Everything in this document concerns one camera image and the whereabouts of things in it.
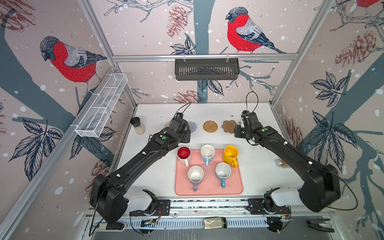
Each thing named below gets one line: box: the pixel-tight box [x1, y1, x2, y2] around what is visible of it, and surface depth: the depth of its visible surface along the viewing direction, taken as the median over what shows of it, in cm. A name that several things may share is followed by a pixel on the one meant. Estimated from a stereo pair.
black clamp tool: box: [305, 218, 335, 233], surface depth 69 cm
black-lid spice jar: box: [130, 116, 146, 135], surface depth 99 cm
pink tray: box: [175, 149, 244, 196], surface depth 83 cm
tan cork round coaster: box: [203, 120, 218, 133], surface depth 109 cm
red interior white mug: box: [176, 146, 192, 168], surface depth 87 cm
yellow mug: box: [223, 145, 239, 168], surface depth 87 cm
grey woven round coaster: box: [188, 121, 197, 133], surface depth 109 cm
